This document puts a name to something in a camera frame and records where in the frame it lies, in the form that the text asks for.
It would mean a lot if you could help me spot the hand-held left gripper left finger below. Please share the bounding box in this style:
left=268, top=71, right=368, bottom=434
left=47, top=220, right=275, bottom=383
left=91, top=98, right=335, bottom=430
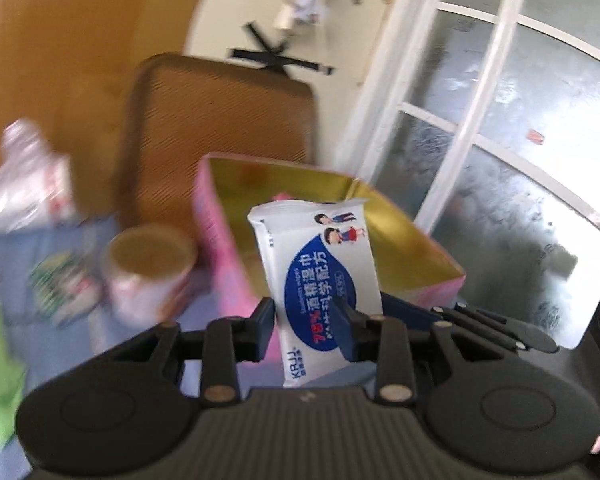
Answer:
left=100, top=297, right=277, bottom=408

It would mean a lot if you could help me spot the black chair base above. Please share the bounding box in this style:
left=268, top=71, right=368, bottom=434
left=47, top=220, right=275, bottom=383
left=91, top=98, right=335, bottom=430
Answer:
left=228, top=47, right=336, bottom=76

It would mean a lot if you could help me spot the blue striped sheet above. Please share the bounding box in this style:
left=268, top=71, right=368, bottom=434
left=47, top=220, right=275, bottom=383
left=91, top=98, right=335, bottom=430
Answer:
left=0, top=212, right=381, bottom=480

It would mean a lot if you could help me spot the white window frame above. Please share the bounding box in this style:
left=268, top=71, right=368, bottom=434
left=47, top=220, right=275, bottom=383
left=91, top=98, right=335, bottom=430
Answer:
left=334, top=0, right=600, bottom=241

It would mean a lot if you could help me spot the paper snack tub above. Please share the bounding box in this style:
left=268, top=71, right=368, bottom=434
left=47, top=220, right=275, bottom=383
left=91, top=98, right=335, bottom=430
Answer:
left=101, top=226, right=199, bottom=323

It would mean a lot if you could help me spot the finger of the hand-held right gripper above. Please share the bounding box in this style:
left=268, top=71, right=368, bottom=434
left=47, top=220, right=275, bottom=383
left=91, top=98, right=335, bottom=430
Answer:
left=380, top=292, right=559, bottom=355

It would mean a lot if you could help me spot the green patterned packet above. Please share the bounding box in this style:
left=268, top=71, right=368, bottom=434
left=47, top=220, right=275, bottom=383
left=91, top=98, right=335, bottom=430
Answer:
left=30, top=252, right=101, bottom=327

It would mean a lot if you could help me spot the plastic bag of cups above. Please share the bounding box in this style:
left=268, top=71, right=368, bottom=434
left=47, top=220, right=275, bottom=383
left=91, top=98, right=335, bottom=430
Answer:
left=0, top=119, right=78, bottom=233

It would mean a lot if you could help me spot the wooden board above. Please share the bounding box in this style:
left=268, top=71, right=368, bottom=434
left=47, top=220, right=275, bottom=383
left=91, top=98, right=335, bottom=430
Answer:
left=0, top=0, right=221, bottom=188

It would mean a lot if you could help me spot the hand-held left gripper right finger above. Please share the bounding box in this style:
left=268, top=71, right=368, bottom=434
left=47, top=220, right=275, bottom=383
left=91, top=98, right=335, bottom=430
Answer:
left=341, top=302, right=481, bottom=406

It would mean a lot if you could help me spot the white wet wipes pack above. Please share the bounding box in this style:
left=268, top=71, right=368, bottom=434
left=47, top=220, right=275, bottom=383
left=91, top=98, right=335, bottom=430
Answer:
left=247, top=197, right=384, bottom=389

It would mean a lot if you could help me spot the short black tape strip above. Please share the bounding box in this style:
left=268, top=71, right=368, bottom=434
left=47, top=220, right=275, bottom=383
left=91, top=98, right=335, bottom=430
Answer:
left=243, top=22, right=288, bottom=56

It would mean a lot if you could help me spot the pink tin box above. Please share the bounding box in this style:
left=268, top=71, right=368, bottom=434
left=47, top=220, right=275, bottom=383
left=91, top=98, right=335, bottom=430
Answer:
left=192, top=154, right=467, bottom=361

